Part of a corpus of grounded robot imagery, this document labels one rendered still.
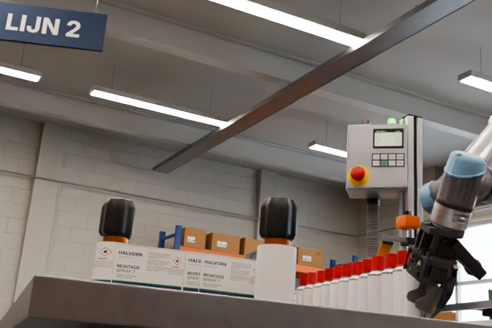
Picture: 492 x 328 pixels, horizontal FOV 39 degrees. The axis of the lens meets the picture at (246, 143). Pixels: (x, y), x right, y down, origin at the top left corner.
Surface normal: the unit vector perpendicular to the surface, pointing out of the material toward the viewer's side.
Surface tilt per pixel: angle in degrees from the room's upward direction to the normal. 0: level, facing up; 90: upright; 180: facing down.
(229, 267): 90
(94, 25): 90
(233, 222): 90
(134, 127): 90
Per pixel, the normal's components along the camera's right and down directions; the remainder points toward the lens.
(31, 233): 0.47, -0.25
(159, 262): 0.25, -0.29
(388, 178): -0.25, -0.32
